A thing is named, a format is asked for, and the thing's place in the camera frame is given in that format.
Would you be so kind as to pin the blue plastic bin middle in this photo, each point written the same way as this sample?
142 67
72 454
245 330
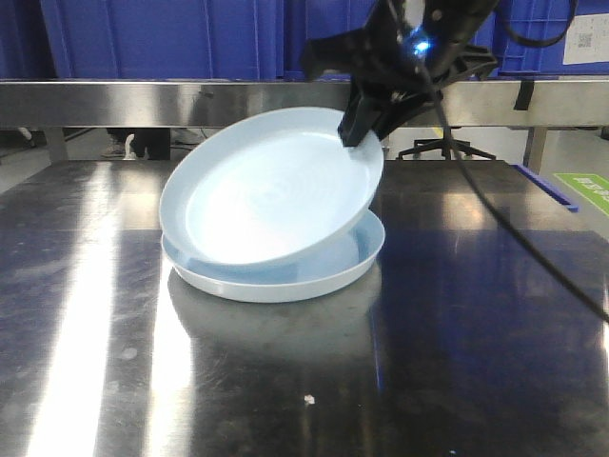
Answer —
317 19

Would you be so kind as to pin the light blue plate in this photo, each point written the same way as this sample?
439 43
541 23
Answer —
317 273
269 188

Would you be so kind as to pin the stainless steel shelf rail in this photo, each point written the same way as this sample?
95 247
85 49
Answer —
199 103

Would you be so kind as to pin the blue plastic bin left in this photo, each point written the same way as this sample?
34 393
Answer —
234 40

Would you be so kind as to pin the blue table edge strip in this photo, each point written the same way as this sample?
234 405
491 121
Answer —
547 187

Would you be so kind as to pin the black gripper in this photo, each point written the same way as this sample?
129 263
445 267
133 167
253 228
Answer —
388 51

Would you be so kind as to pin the white paper label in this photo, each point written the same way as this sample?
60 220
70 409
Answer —
586 41

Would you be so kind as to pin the black office chair base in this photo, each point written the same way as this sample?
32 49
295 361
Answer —
441 144

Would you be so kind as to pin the black tape strip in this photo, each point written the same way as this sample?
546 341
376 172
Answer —
524 96

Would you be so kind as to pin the person legs dark trousers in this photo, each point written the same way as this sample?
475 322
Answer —
139 143

